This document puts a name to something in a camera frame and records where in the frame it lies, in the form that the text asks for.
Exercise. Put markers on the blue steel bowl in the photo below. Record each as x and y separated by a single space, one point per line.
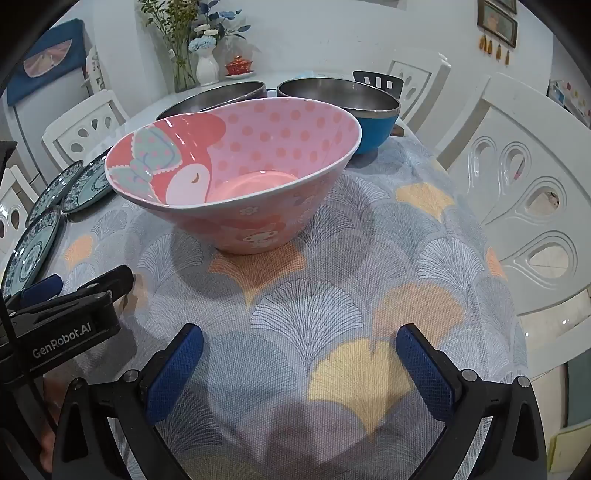
374 131

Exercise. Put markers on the round wooden base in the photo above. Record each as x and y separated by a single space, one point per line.
398 131

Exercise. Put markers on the framed wall picture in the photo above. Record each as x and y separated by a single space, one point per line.
496 23

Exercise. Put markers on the white vase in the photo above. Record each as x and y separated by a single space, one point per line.
207 69

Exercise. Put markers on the red tea cup set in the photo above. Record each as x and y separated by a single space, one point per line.
238 67

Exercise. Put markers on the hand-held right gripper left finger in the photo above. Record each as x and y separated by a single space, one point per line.
175 369

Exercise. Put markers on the glass vase with green stems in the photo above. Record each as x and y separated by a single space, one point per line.
182 69

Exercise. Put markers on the large white carved chair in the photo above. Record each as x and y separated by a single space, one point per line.
526 157

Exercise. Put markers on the black phone stand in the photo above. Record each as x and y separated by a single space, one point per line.
378 82

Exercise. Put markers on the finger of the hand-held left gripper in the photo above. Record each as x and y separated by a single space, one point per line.
44 286
115 281

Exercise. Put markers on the chair with blue cover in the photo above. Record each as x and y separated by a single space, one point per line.
51 50

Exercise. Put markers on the blue patterned plate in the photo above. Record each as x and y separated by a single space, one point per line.
51 194
30 254
90 182

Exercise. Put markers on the hanging yellow tassels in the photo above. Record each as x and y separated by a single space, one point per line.
497 50

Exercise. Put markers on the white ornate chair back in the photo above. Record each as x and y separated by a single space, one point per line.
94 69

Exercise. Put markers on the plain steel bowl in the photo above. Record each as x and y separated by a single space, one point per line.
217 94

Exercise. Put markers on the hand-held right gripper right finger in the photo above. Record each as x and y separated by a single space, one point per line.
425 374

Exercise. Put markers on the pink cartoon bowl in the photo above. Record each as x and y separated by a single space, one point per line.
277 147

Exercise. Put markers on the blue flower bouquet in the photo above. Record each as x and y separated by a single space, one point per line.
207 34

